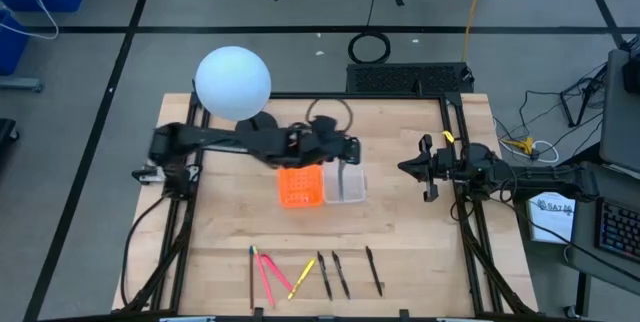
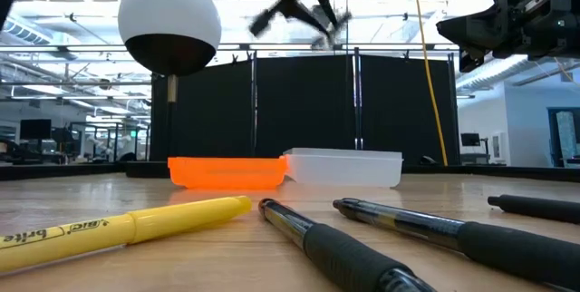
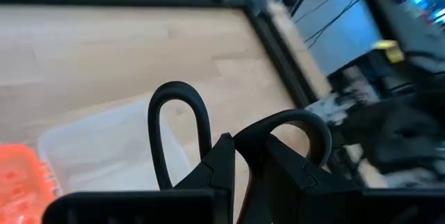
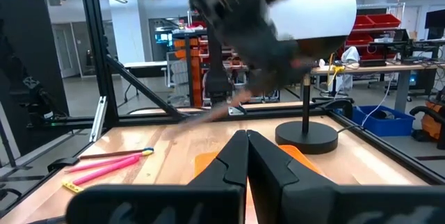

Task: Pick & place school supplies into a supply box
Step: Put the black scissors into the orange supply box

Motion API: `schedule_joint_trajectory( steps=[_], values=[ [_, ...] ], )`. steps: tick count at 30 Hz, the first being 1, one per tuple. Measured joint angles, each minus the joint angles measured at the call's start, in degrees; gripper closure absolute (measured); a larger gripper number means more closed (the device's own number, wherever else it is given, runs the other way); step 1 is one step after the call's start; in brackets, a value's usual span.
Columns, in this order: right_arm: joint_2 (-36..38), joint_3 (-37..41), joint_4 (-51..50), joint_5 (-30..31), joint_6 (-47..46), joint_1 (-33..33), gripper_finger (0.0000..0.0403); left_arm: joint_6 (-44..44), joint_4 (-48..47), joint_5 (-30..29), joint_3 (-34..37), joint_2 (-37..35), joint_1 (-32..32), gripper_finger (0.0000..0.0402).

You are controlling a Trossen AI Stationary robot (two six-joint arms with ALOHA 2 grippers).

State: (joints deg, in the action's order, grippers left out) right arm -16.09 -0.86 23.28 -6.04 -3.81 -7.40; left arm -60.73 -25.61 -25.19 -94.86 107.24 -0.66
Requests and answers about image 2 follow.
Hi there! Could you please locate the orange plastic box lid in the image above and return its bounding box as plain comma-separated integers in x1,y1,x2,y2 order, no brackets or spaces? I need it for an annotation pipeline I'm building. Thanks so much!
167,155,290,190

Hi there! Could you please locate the black folding partition screen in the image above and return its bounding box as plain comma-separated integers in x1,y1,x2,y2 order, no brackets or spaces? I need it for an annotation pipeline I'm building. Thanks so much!
149,49,459,166

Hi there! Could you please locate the yellow Bic highlighter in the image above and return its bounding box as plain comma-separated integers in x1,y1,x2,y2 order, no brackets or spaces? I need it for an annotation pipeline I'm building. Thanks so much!
0,195,253,275

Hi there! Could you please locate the yellow hanging cable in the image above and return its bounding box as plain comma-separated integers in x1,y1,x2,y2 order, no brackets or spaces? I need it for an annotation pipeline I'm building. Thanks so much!
411,0,450,167

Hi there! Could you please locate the clear plastic supply box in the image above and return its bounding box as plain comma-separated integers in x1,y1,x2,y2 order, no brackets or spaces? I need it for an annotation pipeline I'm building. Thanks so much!
283,147,404,189

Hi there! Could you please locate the white globe lamp black stand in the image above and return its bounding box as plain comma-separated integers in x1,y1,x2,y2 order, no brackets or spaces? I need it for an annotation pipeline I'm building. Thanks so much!
117,0,223,180

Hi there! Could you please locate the small black computer monitor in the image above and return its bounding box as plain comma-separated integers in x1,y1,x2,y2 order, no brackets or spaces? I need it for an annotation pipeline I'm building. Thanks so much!
459,132,481,148

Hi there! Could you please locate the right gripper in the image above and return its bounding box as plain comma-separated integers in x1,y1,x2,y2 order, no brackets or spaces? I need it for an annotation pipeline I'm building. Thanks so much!
437,0,580,73

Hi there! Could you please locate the black pen rubber grip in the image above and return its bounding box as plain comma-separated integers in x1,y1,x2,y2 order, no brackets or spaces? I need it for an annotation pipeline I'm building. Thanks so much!
333,197,580,291
487,194,580,225
257,198,439,292

